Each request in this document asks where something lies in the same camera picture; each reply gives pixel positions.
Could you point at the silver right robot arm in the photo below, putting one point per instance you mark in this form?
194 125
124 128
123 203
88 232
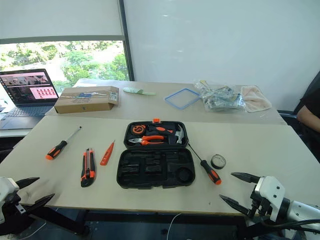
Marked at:
302 210

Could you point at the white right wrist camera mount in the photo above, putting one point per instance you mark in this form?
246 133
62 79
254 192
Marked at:
273 190

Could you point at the black table frame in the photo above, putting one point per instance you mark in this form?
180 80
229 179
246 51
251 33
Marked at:
62 220

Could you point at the dark window frame post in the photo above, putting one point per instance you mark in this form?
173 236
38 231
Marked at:
126 40

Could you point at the clear lid with blue rim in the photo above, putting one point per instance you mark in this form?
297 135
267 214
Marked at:
182 98

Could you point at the brown cardboard box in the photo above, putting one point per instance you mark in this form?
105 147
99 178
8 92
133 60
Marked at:
85 102

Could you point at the black electrical tape roll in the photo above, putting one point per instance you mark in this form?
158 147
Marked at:
215 163

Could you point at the orange voltage tester pen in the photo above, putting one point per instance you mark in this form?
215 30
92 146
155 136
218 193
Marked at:
106 156

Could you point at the clear plastic bag of items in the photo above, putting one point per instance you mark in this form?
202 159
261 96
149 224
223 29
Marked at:
220 100

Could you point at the black tool case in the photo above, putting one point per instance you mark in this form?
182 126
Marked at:
155 170

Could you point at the silver shaft screwdriver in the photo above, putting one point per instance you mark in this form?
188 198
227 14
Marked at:
56 150

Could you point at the pale green flat plastic piece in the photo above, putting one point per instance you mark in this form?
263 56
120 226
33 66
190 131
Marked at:
137 91

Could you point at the white roller blind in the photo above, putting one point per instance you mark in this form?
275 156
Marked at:
60 17

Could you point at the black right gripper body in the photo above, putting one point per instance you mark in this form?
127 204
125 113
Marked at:
260 205

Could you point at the black orange utility knife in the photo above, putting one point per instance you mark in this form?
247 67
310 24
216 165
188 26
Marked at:
87 172

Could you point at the orange black tape measure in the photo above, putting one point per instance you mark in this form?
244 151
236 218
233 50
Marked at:
138 130

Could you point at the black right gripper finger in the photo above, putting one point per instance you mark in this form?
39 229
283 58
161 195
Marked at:
246 177
237 205

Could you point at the pink cloth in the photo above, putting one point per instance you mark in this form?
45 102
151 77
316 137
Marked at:
257 98

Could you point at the chrome claw hammer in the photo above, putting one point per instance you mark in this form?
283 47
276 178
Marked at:
180 135

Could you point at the black shaft screwdriver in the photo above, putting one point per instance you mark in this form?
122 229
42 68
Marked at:
211 172

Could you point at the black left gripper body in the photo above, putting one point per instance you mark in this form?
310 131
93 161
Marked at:
13 207

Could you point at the person in black shirt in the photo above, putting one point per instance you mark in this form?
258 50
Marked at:
310 112

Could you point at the open laptop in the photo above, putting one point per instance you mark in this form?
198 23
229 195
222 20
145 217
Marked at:
25 85

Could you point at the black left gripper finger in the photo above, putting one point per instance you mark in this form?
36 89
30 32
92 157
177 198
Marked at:
37 203
26 182

